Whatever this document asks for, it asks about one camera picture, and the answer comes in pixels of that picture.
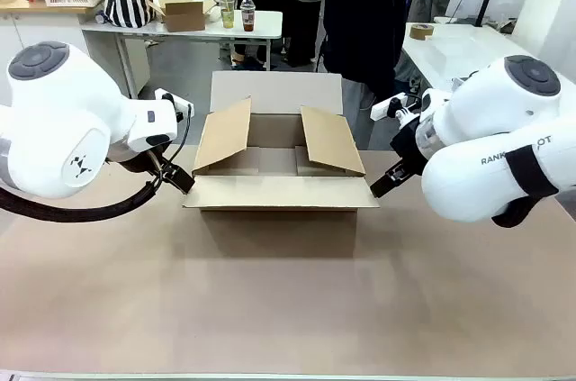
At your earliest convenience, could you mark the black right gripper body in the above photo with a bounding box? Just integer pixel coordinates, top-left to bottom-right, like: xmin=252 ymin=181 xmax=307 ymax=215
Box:
xmin=389 ymin=113 xmax=433 ymax=170

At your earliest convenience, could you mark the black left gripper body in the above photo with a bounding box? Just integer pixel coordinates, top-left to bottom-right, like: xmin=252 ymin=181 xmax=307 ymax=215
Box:
xmin=105 ymin=141 xmax=175 ymax=177

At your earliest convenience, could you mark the large brown cardboard box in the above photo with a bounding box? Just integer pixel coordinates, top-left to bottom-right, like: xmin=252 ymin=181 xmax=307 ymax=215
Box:
xmin=182 ymin=70 xmax=382 ymax=260

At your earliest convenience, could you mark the small open cardboard box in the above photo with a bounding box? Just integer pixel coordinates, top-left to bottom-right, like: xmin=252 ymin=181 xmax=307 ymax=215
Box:
xmin=150 ymin=0 xmax=217 ymax=33

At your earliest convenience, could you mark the large white table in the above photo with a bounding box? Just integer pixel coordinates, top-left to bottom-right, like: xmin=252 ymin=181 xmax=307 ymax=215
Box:
xmin=400 ymin=23 xmax=541 ymax=94

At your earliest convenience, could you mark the brown tape roll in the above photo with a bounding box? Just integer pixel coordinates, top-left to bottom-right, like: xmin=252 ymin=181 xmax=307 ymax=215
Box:
xmin=409 ymin=23 xmax=436 ymax=42

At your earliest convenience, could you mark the person in black sweatshirt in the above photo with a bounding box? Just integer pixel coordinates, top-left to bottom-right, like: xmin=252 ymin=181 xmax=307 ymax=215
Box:
xmin=321 ymin=0 xmax=413 ymax=103

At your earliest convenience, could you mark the white cabinet with wooden top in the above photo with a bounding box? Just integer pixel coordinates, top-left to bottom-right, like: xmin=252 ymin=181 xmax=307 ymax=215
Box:
xmin=0 ymin=0 xmax=152 ymax=101

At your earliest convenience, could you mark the plastic cup with yellow drink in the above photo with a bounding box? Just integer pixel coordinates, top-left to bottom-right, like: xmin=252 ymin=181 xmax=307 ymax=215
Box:
xmin=218 ymin=0 xmax=237 ymax=30

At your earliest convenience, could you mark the plastic cup with dark drink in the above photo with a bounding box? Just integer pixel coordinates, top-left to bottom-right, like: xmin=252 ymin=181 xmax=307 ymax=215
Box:
xmin=239 ymin=0 xmax=257 ymax=32

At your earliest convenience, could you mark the white table with grey legs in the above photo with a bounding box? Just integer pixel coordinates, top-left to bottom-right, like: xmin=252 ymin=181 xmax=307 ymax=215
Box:
xmin=80 ymin=9 xmax=284 ymax=98

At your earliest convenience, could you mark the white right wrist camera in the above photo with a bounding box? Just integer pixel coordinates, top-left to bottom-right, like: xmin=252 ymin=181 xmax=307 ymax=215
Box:
xmin=369 ymin=93 xmax=424 ymax=122

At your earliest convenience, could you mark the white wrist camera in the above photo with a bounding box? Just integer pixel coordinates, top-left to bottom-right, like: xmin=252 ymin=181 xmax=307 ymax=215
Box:
xmin=369 ymin=93 xmax=424 ymax=122
xmin=154 ymin=87 xmax=195 ymax=123

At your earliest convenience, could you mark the thin black camera cable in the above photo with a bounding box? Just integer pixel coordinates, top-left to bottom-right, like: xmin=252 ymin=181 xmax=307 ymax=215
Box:
xmin=152 ymin=104 xmax=195 ymax=184

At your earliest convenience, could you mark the black left arm cable sleeve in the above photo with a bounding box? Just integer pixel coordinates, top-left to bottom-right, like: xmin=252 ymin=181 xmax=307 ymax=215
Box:
xmin=0 ymin=173 xmax=163 ymax=224

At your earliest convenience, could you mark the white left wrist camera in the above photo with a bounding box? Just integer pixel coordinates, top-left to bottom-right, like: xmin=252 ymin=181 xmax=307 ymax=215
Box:
xmin=154 ymin=87 xmax=195 ymax=123

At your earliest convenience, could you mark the black strap on right arm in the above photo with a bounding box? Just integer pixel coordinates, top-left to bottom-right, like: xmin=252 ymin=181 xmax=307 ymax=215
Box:
xmin=503 ymin=144 xmax=561 ymax=200

